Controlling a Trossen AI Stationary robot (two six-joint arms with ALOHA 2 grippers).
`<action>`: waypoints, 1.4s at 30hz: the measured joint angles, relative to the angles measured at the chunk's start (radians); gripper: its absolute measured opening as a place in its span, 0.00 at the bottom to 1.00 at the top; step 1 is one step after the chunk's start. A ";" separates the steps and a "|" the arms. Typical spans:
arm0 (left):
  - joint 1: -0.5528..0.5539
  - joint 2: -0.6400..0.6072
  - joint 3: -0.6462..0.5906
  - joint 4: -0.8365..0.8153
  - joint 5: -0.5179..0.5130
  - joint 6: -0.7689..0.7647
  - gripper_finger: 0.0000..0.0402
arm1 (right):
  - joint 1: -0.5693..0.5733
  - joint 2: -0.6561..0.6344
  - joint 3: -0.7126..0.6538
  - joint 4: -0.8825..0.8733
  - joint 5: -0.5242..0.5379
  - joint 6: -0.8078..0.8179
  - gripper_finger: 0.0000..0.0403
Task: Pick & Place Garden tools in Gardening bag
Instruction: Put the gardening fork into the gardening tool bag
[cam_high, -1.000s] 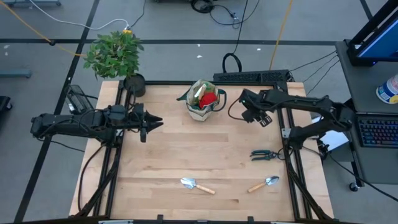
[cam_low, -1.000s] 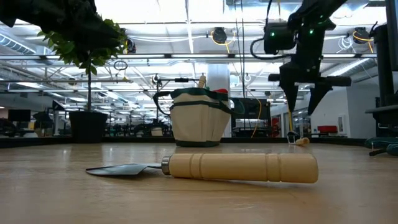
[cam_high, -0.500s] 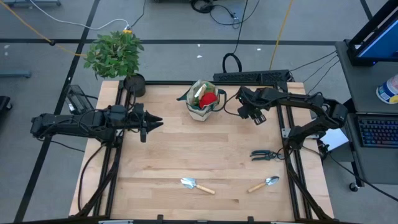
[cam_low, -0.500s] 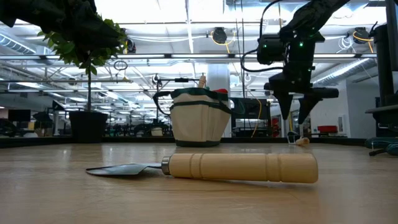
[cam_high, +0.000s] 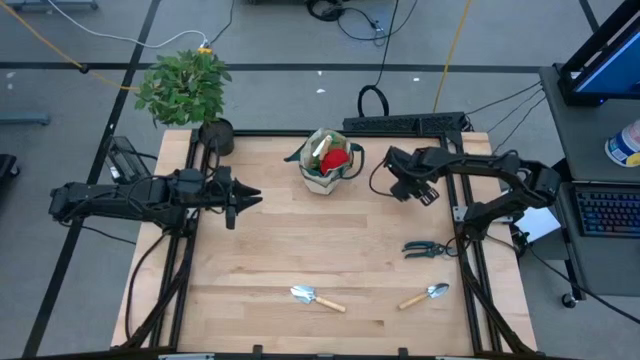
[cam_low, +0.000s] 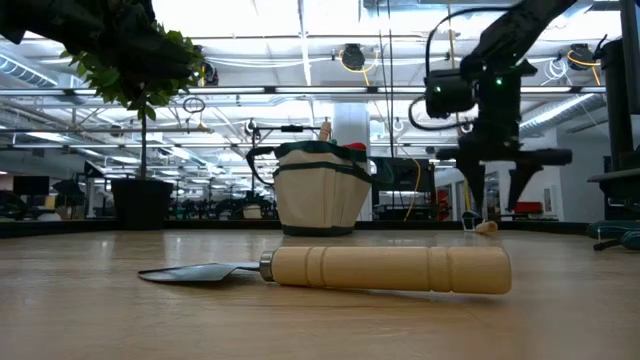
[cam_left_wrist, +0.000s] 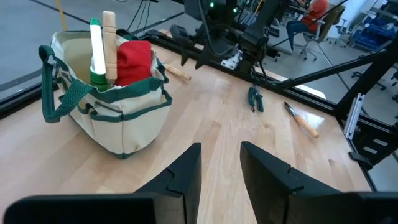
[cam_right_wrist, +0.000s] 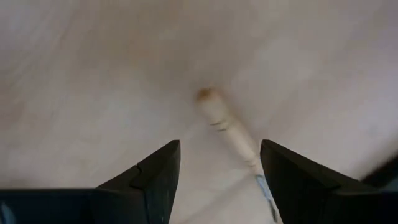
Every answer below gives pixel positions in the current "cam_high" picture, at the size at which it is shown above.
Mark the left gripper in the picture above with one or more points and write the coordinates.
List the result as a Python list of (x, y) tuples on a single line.
[(222, 190)]

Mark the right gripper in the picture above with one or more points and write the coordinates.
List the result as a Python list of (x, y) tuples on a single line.
[(412, 167)]

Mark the red black gardening glove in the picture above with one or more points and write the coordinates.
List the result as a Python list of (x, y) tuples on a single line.
[(335, 160)]

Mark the green pruning shears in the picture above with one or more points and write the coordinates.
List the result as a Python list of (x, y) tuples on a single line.
[(436, 249)]

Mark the green spray bottle white head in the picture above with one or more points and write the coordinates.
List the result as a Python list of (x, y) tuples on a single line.
[(322, 146)]

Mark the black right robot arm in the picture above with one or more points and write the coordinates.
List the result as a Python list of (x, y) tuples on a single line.
[(500, 167)]

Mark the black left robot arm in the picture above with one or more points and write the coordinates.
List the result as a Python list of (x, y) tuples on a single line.
[(100, 200)]

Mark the cream green canvas gardening bag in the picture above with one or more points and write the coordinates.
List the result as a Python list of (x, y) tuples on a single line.
[(320, 185)]

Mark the long black perforated box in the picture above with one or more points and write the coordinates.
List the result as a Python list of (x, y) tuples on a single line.
[(400, 123)]

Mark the grey metal mounting plate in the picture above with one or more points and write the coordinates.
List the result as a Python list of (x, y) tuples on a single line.
[(459, 213)]

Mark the potted green plant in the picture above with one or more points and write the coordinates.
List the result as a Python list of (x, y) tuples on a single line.
[(182, 90)]

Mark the black mesh box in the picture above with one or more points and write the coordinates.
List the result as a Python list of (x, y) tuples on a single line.
[(125, 160)]

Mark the white paper sheet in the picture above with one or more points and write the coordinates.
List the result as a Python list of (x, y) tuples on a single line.
[(542, 225)]

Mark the grey equipment cart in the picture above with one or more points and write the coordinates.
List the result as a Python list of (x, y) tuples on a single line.
[(585, 140)]

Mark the black keyboard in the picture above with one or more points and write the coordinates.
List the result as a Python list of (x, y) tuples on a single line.
[(607, 212)]

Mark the white blue wipes canister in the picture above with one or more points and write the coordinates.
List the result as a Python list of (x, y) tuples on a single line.
[(622, 147)]

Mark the black computer monitor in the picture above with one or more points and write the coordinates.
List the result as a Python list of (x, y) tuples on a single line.
[(615, 70)]

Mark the grey stand foot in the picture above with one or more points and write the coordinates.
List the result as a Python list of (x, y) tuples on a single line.
[(55, 4), (25, 118)]

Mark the black floor object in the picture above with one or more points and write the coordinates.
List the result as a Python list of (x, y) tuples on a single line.
[(7, 167)]

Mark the black aluminium table frame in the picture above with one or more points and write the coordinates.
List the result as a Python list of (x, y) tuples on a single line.
[(270, 133)]

